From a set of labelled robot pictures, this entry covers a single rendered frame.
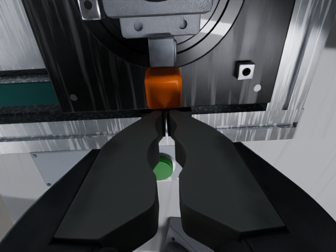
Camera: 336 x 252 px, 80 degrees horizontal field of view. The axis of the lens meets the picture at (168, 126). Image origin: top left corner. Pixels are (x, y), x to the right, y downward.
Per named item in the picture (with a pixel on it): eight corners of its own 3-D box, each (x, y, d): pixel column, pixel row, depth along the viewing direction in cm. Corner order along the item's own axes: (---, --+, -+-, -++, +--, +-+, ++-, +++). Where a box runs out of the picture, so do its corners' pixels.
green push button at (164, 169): (173, 170, 31) (173, 180, 29) (146, 172, 31) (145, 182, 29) (172, 150, 29) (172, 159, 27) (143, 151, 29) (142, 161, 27)
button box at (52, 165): (180, 155, 36) (183, 182, 31) (62, 161, 36) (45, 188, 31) (179, 121, 32) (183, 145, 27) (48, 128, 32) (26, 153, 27)
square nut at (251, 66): (249, 76, 21) (253, 79, 20) (234, 76, 21) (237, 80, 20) (252, 60, 20) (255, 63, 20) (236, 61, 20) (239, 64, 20)
